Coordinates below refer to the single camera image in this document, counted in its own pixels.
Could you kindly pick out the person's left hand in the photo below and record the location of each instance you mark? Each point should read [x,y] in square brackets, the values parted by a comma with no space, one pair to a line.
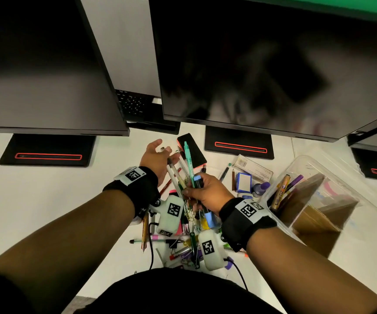
[152,161]

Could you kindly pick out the person's right hand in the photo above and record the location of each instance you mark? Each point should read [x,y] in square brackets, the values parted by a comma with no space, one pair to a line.
[213,192]

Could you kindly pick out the person's left thumb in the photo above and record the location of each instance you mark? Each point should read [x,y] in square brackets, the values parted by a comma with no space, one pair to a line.
[155,144]

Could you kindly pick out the person's right thumb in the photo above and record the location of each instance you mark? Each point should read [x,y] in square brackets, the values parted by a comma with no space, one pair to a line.
[204,181]

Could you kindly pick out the black marker blue cap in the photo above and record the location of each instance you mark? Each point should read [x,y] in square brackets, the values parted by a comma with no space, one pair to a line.
[199,181]

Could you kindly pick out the clear barrel pen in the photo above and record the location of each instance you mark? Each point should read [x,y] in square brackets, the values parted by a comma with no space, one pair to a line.
[174,174]

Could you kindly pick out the person's right forearm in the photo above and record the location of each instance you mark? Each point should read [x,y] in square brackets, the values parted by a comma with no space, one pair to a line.
[306,277]

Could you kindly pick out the person's left forearm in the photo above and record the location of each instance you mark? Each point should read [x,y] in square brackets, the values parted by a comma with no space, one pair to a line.
[64,238]

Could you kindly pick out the dark pen teal cap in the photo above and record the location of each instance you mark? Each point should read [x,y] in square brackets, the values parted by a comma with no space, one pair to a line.
[225,172]

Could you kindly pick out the brown pencil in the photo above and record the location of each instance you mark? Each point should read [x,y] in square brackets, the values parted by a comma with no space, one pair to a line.
[233,179]

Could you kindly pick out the black smartphone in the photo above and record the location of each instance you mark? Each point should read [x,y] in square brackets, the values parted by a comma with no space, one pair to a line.
[195,150]

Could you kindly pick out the red pencil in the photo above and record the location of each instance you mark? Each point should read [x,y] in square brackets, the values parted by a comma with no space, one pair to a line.
[165,187]

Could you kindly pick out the small blue white box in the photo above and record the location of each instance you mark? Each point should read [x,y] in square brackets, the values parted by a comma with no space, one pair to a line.
[243,182]

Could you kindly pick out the black laptop keyboard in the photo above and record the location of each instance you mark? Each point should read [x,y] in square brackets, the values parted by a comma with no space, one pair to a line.
[136,106]

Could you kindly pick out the black wristband with tag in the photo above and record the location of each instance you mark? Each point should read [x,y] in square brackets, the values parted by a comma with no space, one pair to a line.
[136,189]
[244,225]

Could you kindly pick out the white flat cardboard box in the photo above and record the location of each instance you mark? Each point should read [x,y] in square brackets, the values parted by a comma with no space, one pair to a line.
[254,168]

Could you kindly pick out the glue bottle purple cap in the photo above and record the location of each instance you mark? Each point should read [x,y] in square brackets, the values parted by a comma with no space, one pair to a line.
[261,188]

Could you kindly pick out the pile of pens and clips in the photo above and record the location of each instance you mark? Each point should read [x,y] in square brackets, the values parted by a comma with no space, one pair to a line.
[188,238]

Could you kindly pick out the gold marker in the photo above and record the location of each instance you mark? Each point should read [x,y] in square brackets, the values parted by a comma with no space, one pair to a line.
[280,192]

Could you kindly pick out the orange pencil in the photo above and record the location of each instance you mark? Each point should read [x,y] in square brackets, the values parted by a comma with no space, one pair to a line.
[145,232]

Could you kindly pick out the purple marker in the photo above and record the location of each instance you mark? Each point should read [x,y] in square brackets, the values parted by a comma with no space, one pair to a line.
[294,183]

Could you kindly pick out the person's black clothing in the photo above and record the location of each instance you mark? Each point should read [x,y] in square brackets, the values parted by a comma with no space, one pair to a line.
[182,294]

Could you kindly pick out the brown cardboard divider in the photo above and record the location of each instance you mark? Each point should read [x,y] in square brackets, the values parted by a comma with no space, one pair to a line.
[316,212]

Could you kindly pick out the clear plastic organizer box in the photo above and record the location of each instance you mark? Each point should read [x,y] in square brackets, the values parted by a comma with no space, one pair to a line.
[332,199]

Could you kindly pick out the wide black computer monitor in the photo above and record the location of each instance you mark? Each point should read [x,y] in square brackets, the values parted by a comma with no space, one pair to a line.
[257,55]

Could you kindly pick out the large black computer monitor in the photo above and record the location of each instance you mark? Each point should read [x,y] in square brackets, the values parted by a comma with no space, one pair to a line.
[41,62]

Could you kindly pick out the green board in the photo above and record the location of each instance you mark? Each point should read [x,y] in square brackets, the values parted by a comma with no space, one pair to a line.
[322,4]

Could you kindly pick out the white wrist camera with tag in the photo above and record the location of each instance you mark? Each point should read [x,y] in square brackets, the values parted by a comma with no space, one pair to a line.
[211,251]
[170,214]

